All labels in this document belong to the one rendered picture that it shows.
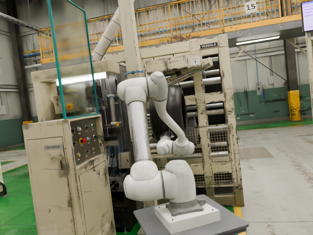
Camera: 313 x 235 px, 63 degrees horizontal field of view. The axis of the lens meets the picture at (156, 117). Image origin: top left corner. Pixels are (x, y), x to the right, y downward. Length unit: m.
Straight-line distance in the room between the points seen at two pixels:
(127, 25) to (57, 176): 1.56
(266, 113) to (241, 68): 2.14
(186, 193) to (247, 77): 10.39
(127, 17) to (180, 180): 1.81
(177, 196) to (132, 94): 0.65
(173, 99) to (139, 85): 0.79
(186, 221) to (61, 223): 1.10
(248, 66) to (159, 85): 10.18
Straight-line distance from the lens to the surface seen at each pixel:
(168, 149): 1.98
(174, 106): 2.32
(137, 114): 1.55
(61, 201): 2.13
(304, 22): 5.85
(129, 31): 2.70
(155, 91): 1.63
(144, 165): 1.44
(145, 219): 1.59
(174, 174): 1.42
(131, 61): 2.64
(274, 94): 11.72
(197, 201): 1.54
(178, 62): 2.79
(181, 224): 1.41
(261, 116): 11.66
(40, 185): 2.19
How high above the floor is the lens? 1.30
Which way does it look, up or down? 3 degrees down
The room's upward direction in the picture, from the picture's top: 7 degrees counter-clockwise
